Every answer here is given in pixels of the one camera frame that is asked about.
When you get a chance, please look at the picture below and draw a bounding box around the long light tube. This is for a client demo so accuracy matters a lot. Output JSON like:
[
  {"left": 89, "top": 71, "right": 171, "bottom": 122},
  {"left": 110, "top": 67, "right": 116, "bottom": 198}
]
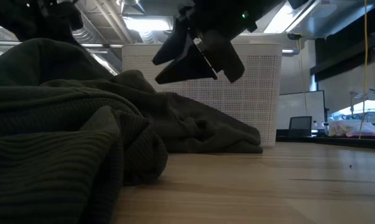
[{"left": 80, "top": 43, "right": 300, "bottom": 55}]

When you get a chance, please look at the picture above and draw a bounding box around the bright ceiling light panel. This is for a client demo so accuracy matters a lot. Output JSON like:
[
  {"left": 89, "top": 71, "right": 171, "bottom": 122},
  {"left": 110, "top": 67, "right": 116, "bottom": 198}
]
[{"left": 121, "top": 15, "right": 175, "bottom": 32}]

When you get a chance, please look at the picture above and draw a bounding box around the black table edge rail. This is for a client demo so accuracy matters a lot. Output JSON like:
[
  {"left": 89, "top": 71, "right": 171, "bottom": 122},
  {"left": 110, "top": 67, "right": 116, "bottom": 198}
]
[{"left": 275, "top": 128, "right": 375, "bottom": 151}]

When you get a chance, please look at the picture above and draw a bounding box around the white perforated plastic basket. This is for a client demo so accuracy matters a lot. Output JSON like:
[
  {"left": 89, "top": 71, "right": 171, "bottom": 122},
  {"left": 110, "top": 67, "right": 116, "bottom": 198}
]
[{"left": 121, "top": 43, "right": 283, "bottom": 147}]

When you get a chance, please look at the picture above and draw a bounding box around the white plastic bag clutter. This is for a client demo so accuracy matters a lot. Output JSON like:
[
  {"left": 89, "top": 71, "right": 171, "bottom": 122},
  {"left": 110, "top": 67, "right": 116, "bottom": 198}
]
[{"left": 327, "top": 119, "right": 375, "bottom": 138}]

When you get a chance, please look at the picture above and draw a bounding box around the white board panel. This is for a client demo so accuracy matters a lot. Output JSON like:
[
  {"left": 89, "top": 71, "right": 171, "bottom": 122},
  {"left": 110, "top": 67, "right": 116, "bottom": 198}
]
[{"left": 277, "top": 90, "right": 326, "bottom": 131}]

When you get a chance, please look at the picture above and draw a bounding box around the hanging yellow cable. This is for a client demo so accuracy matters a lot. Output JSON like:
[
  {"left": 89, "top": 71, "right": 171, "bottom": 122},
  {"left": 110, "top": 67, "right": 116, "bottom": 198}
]
[{"left": 358, "top": 0, "right": 369, "bottom": 140}]

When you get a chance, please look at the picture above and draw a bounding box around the black office chair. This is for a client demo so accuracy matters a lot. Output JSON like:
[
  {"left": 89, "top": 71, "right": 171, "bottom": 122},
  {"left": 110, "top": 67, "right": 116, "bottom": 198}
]
[{"left": 288, "top": 116, "right": 313, "bottom": 138}]

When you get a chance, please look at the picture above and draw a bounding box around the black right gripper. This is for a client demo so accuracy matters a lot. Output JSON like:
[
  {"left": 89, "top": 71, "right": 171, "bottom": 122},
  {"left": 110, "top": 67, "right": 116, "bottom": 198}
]
[{"left": 152, "top": 0, "right": 285, "bottom": 85}]

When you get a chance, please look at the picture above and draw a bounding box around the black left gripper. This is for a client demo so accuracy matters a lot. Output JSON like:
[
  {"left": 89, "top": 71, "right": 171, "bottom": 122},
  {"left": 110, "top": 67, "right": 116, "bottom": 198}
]
[{"left": 0, "top": 0, "right": 84, "bottom": 47}]

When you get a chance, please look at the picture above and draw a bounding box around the dark green knitted sweater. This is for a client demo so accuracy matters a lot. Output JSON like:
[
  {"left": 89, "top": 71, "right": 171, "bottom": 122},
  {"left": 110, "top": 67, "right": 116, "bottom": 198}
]
[{"left": 0, "top": 37, "right": 264, "bottom": 224}]

